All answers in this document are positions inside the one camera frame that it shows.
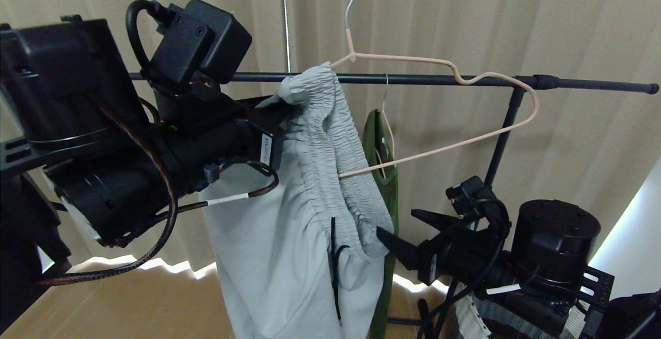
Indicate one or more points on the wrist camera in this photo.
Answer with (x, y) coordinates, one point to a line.
(470, 194)
(206, 39)

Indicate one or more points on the pale grey shorts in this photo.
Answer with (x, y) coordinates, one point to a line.
(273, 256)

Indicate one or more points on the black clothes rack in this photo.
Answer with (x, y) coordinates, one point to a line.
(439, 79)

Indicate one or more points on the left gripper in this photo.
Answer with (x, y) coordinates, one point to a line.
(129, 194)

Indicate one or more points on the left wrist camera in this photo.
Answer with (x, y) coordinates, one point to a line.
(206, 39)

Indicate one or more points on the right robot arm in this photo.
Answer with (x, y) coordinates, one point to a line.
(557, 235)

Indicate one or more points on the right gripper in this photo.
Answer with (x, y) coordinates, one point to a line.
(470, 259)

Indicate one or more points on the white laundry basket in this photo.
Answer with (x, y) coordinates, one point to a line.
(467, 323)

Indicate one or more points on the green long-sleeved shirt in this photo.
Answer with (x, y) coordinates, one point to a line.
(387, 194)

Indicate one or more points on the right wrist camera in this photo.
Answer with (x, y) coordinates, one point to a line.
(470, 194)

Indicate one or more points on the pink clothes hanger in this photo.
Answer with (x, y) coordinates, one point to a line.
(391, 137)
(413, 60)

